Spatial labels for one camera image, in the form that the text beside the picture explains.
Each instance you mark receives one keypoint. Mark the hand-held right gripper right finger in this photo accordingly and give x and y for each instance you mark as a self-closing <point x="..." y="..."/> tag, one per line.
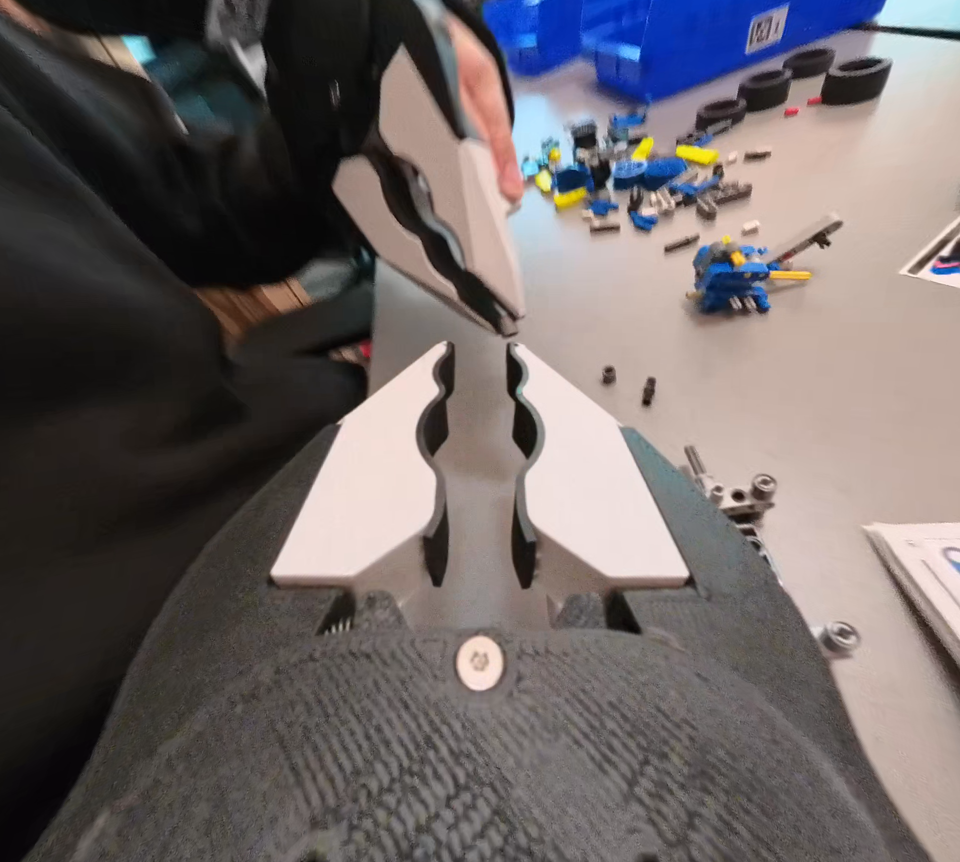
<point x="592" y="502"/>

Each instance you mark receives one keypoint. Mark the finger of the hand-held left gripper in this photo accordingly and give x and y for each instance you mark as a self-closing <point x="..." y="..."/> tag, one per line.
<point x="382" y="210"/>
<point x="472" y="217"/>

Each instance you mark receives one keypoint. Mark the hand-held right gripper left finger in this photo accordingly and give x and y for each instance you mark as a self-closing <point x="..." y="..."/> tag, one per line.
<point x="367" y="502"/>

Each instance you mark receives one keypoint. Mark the black lego connector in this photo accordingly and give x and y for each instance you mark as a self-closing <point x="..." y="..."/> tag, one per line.
<point x="649" y="390"/>

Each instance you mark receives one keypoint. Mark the grey lego assembly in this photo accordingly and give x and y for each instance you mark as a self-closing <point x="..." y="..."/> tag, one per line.
<point x="739" y="491"/>

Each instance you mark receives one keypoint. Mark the pile of lego pieces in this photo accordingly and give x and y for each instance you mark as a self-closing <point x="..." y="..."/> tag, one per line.
<point x="645" y="172"/>

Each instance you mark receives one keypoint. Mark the black lego beam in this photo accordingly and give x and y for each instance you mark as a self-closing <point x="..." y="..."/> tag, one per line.
<point x="681" y="244"/>

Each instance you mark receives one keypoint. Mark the blue lego assembly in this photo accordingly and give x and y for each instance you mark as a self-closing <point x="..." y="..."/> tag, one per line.
<point x="727" y="277"/>

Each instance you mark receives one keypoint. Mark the grey round lego piece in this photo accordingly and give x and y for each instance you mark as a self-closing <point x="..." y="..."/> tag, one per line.
<point x="840" y="638"/>

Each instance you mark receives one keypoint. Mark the lego instruction booklet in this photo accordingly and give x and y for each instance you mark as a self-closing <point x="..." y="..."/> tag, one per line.
<point x="926" y="577"/>

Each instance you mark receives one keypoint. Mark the person's left hand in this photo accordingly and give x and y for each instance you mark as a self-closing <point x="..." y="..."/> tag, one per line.
<point x="491" y="97"/>

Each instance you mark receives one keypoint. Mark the person's black clothing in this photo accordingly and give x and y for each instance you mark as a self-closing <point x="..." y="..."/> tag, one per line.
<point x="112" y="367"/>

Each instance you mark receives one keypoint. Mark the large blue plastic bin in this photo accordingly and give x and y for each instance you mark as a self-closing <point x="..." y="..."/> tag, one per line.
<point x="712" y="22"/>

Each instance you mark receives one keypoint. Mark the printed paper sheet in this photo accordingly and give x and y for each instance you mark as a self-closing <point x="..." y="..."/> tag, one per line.
<point x="937" y="255"/>

